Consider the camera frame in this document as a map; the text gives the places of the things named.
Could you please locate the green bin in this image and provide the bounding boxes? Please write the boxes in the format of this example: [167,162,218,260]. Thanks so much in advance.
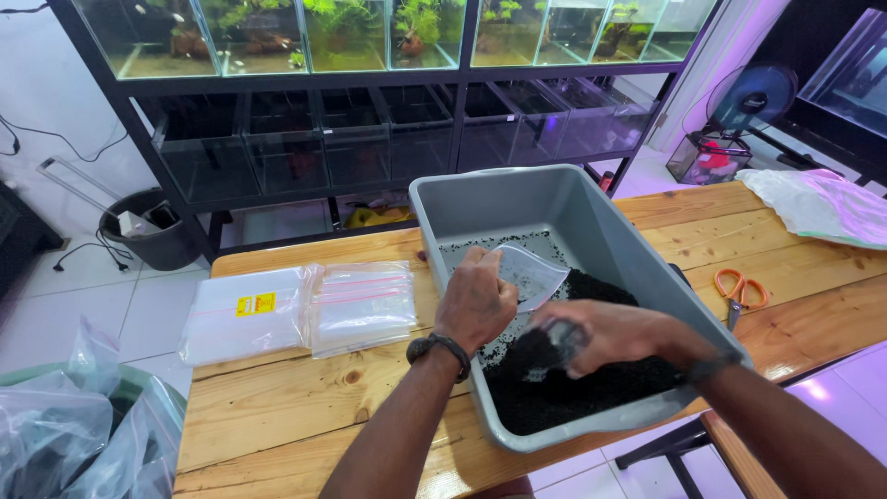
[0,362,188,499]

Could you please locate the black rack with aquariums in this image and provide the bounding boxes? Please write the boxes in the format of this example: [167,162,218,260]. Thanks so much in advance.
[47,0,725,264]

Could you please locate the person's right hand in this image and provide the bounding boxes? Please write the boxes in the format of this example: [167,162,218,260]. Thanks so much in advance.
[530,298,698,379]

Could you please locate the clear plastic scoop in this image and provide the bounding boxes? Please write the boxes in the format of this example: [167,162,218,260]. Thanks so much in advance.
[520,320,590,383]

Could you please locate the large glass aquarium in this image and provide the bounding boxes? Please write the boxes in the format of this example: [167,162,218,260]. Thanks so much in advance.
[797,8,887,140]

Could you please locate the white power adapter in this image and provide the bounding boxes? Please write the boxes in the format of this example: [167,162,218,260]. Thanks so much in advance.
[118,210,164,238]

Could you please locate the black crate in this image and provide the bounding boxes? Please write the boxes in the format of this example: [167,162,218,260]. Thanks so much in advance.
[0,182,65,292]

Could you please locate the black wall cable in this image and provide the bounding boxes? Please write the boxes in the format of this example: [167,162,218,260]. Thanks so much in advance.
[0,114,129,164]

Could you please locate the small clear zip bag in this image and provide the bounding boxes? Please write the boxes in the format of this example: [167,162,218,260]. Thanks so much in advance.
[488,241,571,314]

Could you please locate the white plastic sack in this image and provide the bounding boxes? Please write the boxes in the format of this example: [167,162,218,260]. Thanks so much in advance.
[735,168,887,251]

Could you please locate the dark braided wrist bracelet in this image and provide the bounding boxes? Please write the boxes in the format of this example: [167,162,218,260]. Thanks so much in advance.
[406,333,472,383]

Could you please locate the person's left hand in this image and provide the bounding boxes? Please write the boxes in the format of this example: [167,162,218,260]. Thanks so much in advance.
[434,245,521,354]

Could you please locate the heap of clear plastic bags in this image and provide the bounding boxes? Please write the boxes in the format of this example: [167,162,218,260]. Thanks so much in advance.
[0,315,187,499]

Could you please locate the black aquarium substrate gravel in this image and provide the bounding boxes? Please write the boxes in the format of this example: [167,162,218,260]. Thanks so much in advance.
[438,232,687,436]

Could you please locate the orange-handled scissors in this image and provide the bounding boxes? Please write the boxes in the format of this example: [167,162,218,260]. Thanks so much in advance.
[714,268,769,332]

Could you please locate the grey plastic tub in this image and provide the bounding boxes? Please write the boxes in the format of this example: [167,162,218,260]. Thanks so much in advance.
[409,164,754,453]

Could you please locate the yellow bag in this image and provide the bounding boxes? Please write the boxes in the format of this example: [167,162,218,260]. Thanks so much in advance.
[344,206,415,230]

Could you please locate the zip bag pack yellow label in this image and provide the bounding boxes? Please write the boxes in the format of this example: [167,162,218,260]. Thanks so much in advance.
[178,265,321,367]

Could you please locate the clear acrylic light bracket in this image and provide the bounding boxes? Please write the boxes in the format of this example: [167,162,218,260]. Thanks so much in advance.
[36,156,122,216]

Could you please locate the black bucket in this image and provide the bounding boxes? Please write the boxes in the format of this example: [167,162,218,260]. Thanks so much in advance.
[98,188,202,272]

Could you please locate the black stool frame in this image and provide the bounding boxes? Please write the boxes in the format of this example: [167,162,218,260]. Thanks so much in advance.
[614,414,715,499]

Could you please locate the black standing fan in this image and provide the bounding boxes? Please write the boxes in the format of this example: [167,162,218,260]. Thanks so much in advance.
[707,64,799,140]

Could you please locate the zip bag pack red stripes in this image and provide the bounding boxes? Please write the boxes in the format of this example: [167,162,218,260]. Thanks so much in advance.
[305,261,418,359]

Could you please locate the wooden table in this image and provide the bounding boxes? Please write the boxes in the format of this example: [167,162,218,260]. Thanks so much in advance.
[172,180,887,499]

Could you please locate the black floor cable with plug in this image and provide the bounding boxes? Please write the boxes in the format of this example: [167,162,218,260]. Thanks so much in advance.
[53,227,136,273]

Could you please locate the small glass tank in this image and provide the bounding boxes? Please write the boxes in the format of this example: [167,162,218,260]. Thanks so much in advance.
[665,130,753,187]

